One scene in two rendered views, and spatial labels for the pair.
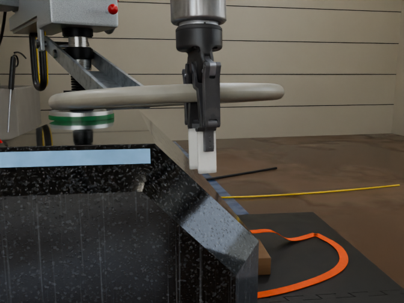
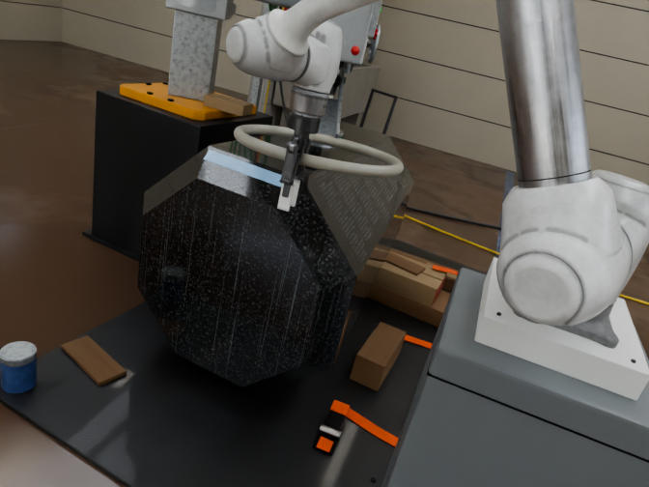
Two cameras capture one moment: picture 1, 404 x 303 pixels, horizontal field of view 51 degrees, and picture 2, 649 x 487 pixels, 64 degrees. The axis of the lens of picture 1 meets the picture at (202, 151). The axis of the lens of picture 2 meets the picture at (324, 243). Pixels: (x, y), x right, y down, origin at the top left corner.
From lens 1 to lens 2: 0.81 m
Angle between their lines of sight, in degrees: 29
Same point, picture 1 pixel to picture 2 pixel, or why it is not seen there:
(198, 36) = (295, 123)
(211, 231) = (316, 253)
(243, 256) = (335, 281)
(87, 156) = (256, 171)
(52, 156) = (237, 163)
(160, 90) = (270, 149)
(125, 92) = (254, 143)
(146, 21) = not seen: hidden behind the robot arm
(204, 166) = (281, 204)
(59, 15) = not seen: hidden behind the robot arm
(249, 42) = not seen: outside the picture
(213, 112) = (287, 174)
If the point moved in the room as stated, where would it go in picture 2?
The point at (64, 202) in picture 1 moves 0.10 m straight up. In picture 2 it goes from (230, 196) to (234, 164)
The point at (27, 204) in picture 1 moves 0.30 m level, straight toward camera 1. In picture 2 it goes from (211, 188) to (168, 222)
